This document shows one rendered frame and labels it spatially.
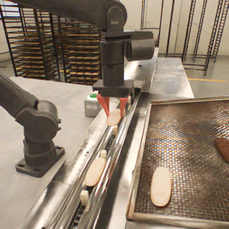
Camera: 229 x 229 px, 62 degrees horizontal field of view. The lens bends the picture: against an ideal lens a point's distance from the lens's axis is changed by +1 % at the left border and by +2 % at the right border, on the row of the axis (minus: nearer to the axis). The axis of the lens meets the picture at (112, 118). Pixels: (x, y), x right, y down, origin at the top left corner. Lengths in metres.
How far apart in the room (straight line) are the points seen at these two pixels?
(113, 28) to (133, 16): 7.10
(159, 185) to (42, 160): 0.31
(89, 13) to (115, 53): 0.10
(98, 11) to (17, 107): 0.27
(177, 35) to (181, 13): 0.66
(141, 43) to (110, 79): 0.11
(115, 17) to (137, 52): 0.09
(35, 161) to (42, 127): 0.11
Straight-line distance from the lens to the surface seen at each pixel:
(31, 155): 0.55
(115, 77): 0.48
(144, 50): 0.49
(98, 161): 0.50
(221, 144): 0.51
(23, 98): 0.48
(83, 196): 0.42
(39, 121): 0.48
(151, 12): 7.48
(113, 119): 0.52
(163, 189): 0.39
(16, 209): 0.50
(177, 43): 7.52
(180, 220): 0.35
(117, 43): 0.46
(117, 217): 0.45
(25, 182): 0.56
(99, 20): 0.45
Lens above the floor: 1.19
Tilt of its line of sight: 28 degrees down
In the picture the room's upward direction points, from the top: straight up
